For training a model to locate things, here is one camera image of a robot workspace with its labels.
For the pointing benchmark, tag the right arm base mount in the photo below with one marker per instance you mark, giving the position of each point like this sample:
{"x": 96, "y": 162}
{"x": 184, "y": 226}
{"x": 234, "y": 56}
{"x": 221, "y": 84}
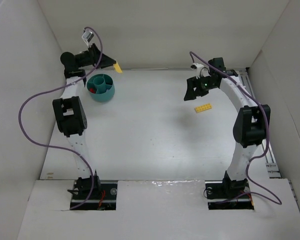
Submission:
{"x": 228, "y": 196}

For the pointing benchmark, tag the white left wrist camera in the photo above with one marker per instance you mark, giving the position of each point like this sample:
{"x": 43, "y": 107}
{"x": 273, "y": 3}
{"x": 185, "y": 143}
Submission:
{"x": 87, "y": 36}

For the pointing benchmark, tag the yellow lego brick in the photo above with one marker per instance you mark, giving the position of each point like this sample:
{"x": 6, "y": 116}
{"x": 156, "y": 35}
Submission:
{"x": 117, "y": 68}

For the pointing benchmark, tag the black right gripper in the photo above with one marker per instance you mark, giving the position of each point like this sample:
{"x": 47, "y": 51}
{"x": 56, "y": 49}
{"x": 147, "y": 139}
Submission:
{"x": 196, "y": 86}

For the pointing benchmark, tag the aluminium side rail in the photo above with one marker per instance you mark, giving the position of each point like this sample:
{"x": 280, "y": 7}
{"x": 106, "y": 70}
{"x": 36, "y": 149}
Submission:
{"x": 270, "y": 161}

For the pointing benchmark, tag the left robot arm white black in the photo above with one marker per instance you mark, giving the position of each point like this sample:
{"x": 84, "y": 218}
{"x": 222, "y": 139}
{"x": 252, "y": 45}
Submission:
{"x": 69, "y": 113}

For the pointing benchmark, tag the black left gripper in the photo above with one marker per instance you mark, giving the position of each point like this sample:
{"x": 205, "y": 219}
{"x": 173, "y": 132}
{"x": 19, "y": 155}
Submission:
{"x": 95, "y": 55}

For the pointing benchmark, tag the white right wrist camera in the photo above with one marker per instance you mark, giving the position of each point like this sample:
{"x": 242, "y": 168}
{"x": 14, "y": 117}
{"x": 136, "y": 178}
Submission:
{"x": 197, "y": 67}

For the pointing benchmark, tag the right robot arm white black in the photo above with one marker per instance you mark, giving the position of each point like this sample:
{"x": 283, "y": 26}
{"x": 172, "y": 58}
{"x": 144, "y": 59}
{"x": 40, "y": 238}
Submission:
{"x": 250, "y": 127}

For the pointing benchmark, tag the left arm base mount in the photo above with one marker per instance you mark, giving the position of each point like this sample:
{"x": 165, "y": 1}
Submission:
{"x": 102, "y": 198}

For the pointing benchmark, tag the yellow long lego plate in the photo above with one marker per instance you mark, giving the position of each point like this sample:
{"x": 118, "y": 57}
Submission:
{"x": 202, "y": 108}

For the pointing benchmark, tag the teal divided round container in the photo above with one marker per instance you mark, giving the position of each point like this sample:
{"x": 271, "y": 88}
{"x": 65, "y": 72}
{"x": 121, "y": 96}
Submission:
{"x": 104, "y": 86}

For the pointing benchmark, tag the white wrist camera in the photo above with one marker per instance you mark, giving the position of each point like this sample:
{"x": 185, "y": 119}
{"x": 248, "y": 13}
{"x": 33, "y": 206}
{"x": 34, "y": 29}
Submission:
{"x": 87, "y": 36}
{"x": 197, "y": 67}

